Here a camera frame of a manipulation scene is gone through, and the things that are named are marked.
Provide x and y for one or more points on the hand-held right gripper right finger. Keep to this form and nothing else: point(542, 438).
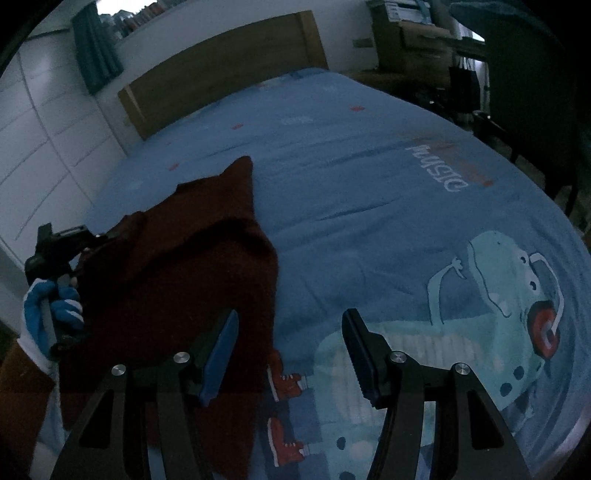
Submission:
point(364, 364)

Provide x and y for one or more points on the person's left hand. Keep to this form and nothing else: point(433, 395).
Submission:
point(32, 318)

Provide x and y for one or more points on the wooden shelf unit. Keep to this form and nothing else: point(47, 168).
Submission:
point(406, 41)

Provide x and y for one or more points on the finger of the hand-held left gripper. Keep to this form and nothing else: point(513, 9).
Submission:
point(99, 239)

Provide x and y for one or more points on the black bag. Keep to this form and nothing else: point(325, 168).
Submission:
point(464, 92)

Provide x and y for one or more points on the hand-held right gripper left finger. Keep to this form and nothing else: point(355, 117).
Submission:
point(220, 362)

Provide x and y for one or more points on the blue printed bed sheet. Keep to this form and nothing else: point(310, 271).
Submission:
point(346, 207)

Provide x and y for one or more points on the person's left forearm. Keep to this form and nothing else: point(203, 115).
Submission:
point(23, 406)

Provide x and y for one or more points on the teal curtain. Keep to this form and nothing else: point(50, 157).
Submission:
point(94, 50)

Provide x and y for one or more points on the window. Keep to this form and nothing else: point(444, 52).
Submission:
point(108, 9)

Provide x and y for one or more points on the dark red knitted garment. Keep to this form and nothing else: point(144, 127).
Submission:
point(184, 277)

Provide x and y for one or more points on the wooden headboard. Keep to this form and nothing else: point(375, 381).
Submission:
point(221, 74)

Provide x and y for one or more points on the dark chair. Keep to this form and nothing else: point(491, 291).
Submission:
point(531, 92)

